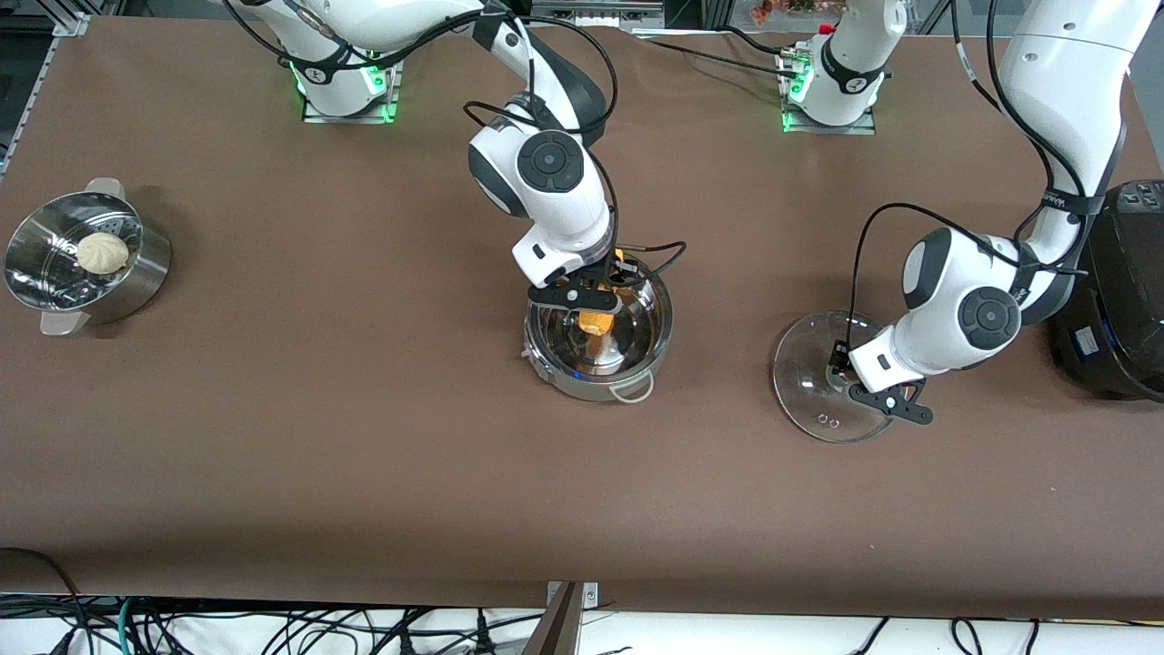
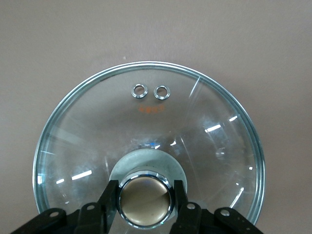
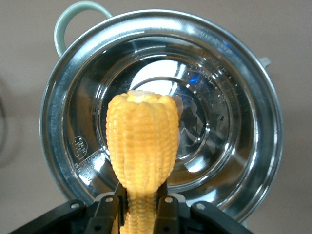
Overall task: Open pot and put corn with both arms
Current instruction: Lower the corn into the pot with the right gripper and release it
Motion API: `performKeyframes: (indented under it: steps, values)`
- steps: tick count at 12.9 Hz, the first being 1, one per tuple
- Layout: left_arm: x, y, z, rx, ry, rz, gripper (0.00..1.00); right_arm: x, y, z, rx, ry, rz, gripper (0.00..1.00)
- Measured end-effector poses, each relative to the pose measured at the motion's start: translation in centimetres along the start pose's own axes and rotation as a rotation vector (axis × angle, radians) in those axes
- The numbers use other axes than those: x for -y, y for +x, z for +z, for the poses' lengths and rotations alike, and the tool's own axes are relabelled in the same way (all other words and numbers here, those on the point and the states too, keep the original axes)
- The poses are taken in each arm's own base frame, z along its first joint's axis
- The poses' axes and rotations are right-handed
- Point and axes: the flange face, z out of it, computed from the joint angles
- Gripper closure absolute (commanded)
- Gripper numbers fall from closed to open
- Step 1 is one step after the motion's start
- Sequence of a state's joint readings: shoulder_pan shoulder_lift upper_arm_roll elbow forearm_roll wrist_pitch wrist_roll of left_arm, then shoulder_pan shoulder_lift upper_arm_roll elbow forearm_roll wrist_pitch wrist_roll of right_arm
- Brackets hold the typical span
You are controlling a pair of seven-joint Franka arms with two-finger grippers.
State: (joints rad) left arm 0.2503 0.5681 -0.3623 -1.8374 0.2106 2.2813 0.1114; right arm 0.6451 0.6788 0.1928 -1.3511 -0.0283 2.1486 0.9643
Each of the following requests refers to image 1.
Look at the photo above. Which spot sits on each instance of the aluminium table edge rail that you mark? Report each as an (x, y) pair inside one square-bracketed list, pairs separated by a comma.
[(38, 86)]

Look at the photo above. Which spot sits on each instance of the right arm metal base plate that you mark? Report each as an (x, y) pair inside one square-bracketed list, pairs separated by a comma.
[(350, 118)]

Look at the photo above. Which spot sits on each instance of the aluminium frame profile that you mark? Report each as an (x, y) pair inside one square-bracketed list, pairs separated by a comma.
[(591, 14)]

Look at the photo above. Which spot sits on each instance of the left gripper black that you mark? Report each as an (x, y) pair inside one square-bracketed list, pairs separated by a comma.
[(838, 357)]

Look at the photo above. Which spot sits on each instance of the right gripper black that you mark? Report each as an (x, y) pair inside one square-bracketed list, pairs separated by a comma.
[(607, 271)]

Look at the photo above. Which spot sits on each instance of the black rice cooker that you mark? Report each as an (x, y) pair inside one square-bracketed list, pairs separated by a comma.
[(1128, 337)]

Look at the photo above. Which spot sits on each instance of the small metal bracket plate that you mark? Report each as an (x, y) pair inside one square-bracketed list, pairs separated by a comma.
[(591, 596)]

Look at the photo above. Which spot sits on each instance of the glass lid with round knob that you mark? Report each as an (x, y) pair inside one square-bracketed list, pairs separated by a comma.
[(805, 382)]

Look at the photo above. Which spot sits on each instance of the perforated steel steamer basket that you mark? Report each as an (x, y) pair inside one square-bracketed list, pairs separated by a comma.
[(36, 273)]

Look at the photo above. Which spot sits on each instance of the brown table cover sheet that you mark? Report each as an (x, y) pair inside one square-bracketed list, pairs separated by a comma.
[(455, 473)]

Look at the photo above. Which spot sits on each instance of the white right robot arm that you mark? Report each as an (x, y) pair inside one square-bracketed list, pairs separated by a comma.
[(555, 209)]

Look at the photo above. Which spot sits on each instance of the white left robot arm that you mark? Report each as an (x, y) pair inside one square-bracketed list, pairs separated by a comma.
[(955, 300)]

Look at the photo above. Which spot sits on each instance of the yellow corn cob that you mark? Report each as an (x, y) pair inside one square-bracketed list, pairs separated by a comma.
[(596, 321)]

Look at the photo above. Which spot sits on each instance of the grey angled post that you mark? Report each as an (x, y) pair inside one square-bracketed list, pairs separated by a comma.
[(555, 632)]

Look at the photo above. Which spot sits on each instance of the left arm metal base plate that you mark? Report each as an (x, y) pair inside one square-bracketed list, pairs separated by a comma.
[(827, 129)]

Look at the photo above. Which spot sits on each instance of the white steamed bun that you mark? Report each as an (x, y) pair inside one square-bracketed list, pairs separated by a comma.
[(102, 253)]

